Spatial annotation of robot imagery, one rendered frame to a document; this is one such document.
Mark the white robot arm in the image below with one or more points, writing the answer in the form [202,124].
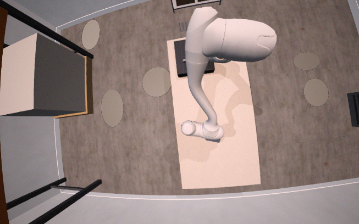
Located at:
[208,37]

